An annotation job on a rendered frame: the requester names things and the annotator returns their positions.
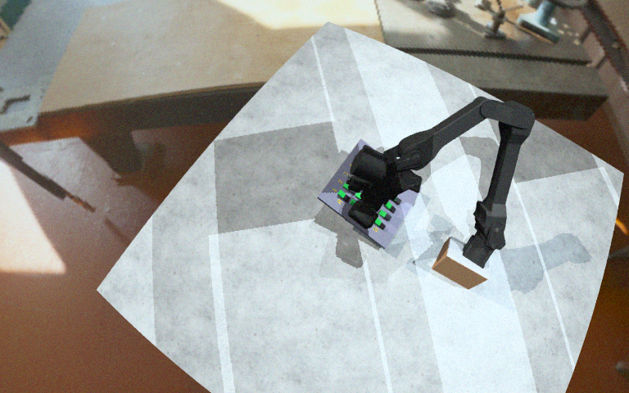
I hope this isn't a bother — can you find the grey switch panel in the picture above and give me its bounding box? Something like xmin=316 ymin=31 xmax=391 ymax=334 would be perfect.
xmin=318 ymin=139 xmax=419 ymax=249

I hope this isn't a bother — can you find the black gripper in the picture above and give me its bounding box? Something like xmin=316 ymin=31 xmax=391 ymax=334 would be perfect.
xmin=348 ymin=182 xmax=398 ymax=229

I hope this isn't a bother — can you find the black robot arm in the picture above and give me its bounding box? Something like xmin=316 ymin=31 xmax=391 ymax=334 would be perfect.
xmin=346 ymin=96 xmax=535 ymax=269

